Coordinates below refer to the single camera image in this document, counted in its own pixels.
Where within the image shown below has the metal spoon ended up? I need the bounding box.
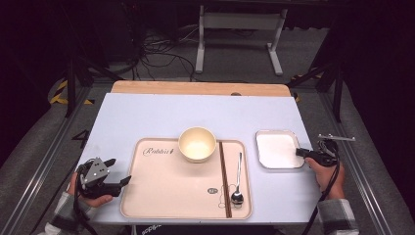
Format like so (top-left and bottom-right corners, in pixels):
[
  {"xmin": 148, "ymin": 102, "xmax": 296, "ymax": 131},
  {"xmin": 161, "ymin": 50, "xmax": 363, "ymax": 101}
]
[{"xmin": 230, "ymin": 152, "xmax": 245, "ymax": 208}]

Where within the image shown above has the black metal stand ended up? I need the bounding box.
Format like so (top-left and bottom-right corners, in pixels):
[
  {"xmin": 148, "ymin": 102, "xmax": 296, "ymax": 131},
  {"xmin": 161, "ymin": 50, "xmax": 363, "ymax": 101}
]
[
  {"xmin": 65, "ymin": 55, "xmax": 125, "ymax": 118},
  {"xmin": 287, "ymin": 62, "xmax": 344, "ymax": 123}
]

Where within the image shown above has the cream bowl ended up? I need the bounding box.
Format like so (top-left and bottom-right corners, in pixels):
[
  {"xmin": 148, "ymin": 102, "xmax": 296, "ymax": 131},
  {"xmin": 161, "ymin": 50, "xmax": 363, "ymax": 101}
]
[{"xmin": 177, "ymin": 126, "xmax": 217, "ymax": 165}]

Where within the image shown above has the person's dark clothing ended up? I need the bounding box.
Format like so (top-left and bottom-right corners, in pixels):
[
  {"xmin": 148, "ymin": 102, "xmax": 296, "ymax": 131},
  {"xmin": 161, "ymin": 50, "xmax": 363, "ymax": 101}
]
[{"xmin": 130, "ymin": 224, "xmax": 285, "ymax": 235}]

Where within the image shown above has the white square plate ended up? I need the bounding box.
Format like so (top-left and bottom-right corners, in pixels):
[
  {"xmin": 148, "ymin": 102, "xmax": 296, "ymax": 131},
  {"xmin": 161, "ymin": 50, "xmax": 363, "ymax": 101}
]
[{"xmin": 254, "ymin": 129, "xmax": 306, "ymax": 170}]

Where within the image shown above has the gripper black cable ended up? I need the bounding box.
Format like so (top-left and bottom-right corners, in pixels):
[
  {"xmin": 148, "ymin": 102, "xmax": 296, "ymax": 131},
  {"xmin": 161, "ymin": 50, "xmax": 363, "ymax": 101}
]
[
  {"xmin": 301, "ymin": 138, "xmax": 342, "ymax": 235},
  {"xmin": 73, "ymin": 163, "xmax": 99, "ymax": 235}
]

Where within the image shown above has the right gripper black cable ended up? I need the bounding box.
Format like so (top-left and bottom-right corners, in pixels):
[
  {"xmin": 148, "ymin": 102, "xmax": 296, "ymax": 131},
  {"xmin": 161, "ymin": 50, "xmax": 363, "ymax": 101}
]
[{"xmin": 301, "ymin": 138, "xmax": 342, "ymax": 235}]

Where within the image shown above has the white metal stand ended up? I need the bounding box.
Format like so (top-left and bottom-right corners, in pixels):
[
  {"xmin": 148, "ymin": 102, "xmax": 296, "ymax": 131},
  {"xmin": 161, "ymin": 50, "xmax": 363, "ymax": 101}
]
[{"xmin": 194, "ymin": 4, "xmax": 289, "ymax": 76}]

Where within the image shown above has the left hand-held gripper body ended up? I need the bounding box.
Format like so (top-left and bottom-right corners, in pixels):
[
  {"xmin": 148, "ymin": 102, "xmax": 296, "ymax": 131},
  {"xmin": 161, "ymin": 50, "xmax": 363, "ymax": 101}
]
[{"xmin": 76, "ymin": 157, "xmax": 123, "ymax": 200}]

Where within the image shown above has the wooden desk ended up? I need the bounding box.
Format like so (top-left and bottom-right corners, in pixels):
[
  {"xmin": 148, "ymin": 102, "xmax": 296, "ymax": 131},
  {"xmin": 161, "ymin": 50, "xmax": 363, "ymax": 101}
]
[{"xmin": 111, "ymin": 80, "xmax": 292, "ymax": 98}]

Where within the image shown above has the person's right hand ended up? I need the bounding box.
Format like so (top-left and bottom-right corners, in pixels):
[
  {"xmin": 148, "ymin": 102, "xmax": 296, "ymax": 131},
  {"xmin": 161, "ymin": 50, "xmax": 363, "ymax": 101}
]
[{"xmin": 304, "ymin": 156, "xmax": 346, "ymax": 201}]

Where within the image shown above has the aluminium rail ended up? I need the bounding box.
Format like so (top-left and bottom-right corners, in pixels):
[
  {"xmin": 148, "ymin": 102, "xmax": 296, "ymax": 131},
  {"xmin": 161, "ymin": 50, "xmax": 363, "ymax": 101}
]
[
  {"xmin": 317, "ymin": 91, "xmax": 392, "ymax": 235},
  {"xmin": 0, "ymin": 86, "xmax": 92, "ymax": 235}
]

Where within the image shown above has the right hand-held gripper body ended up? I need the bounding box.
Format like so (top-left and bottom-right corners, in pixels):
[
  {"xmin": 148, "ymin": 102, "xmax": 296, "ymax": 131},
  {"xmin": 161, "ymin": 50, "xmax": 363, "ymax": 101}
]
[{"xmin": 306, "ymin": 133, "xmax": 356, "ymax": 167}]

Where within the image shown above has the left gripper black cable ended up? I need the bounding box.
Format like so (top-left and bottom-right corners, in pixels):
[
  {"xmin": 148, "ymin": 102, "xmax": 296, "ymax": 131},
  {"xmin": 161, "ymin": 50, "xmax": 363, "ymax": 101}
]
[{"xmin": 73, "ymin": 163, "xmax": 99, "ymax": 235}]

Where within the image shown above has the person's left hand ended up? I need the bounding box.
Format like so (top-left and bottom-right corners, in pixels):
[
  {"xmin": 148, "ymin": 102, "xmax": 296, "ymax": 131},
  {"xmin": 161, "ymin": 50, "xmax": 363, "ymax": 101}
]
[{"xmin": 68, "ymin": 171, "xmax": 115, "ymax": 209}]

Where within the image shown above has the beige tray with rabbit print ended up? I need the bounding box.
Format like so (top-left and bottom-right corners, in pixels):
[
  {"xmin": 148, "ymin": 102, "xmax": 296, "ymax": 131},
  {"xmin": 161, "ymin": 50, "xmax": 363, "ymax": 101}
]
[{"xmin": 119, "ymin": 136, "xmax": 254, "ymax": 220}]

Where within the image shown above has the tangle of black floor cables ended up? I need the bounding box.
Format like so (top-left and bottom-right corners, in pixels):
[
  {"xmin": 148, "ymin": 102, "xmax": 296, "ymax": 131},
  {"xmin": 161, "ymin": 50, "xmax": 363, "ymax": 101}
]
[{"xmin": 136, "ymin": 28, "xmax": 197, "ymax": 82}]

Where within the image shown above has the yellow black hazard tape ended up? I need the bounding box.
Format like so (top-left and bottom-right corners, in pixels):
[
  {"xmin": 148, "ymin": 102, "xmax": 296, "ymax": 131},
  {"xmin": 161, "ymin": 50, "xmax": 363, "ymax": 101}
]
[
  {"xmin": 292, "ymin": 72, "xmax": 324, "ymax": 103},
  {"xmin": 48, "ymin": 79, "xmax": 96, "ymax": 106}
]

